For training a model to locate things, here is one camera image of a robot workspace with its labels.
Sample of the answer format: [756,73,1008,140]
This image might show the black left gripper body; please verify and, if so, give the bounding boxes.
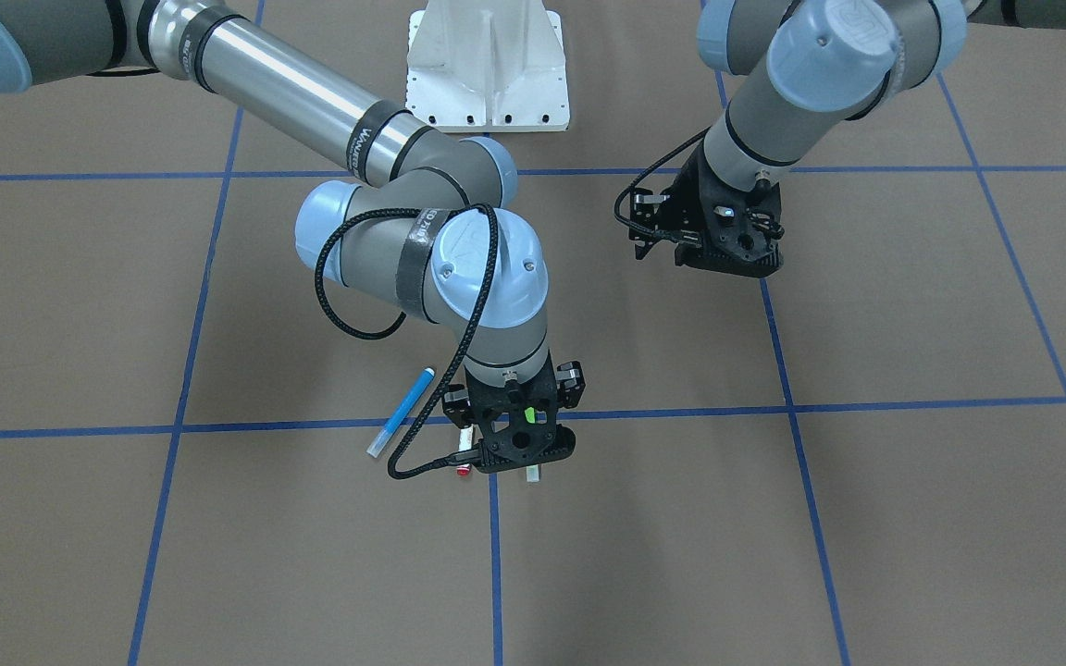
[627,153,786,278]

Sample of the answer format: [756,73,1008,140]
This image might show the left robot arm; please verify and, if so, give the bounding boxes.
[614,1,1066,278]

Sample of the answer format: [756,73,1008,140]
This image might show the red white marker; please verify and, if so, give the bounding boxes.
[455,425,477,480]

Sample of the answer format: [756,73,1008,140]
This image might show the green highlighter pen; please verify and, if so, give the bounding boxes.
[524,406,540,484]

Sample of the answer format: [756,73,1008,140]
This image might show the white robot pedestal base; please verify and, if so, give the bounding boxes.
[403,1,571,132]

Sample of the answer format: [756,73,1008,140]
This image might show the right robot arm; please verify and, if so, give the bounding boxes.
[0,1,585,481]

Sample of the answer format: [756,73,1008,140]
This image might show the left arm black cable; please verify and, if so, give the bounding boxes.
[614,128,714,246]

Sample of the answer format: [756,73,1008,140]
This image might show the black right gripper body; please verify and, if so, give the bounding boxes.
[441,359,587,474]

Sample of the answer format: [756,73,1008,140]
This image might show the blue highlighter pen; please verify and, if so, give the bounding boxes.
[366,366,435,459]

